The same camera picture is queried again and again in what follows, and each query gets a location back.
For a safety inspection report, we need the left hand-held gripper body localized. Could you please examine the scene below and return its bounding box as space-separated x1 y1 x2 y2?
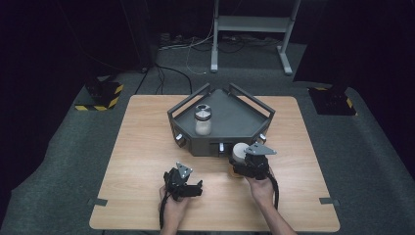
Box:
162 161 197 202

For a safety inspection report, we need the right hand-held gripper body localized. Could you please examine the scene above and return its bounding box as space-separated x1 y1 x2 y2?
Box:
239 142 278 181

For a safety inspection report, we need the amber jar white lid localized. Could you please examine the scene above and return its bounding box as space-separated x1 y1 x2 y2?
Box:
227 142 252 179

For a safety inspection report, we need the dark grey corner shelf rack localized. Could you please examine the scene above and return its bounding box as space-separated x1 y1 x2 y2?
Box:
166 81 277 159

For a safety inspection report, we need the person's left hand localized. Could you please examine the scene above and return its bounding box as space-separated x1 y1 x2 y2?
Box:
158 183 192 227

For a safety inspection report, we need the person's right hand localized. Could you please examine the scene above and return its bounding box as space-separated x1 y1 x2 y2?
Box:
245 166 277 209

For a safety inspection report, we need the grey tape strip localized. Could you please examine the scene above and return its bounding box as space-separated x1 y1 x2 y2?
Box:
87 197 109 208
318 196 342 207

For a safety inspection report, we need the black yellow striped stand base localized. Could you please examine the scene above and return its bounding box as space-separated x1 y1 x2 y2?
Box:
307 85 359 118
73 75 125 113

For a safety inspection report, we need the grey metal stand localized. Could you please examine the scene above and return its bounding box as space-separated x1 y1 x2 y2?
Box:
209 0 303 76

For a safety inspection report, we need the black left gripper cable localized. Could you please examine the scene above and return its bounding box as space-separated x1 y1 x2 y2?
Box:
158 191 171 230

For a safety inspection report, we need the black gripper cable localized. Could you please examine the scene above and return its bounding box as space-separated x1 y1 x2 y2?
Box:
267 171 281 211
158 191 171 230

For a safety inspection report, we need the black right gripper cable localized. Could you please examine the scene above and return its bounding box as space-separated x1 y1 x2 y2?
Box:
267 171 281 211

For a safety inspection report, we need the black floor cable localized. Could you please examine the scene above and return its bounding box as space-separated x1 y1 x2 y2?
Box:
134 63 194 96

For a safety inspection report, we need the black cable bundle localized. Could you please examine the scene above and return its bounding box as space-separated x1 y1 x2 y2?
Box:
217 33 282 54

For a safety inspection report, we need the white floor cable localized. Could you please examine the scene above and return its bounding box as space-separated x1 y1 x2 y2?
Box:
159 19 216 76

